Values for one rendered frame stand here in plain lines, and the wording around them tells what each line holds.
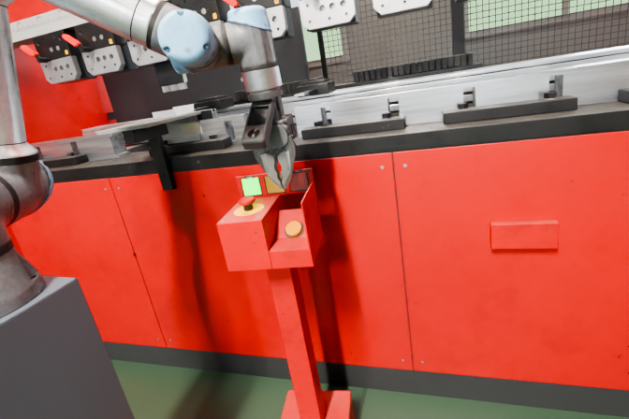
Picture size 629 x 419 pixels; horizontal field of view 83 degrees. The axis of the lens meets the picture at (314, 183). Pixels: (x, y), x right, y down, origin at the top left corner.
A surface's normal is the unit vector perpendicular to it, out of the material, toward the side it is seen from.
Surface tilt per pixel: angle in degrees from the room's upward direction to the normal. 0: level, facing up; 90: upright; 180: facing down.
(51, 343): 90
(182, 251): 90
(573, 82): 90
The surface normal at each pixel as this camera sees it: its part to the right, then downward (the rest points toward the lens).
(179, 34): 0.18, 0.26
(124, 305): -0.27, 0.33
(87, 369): 0.93, -0.04
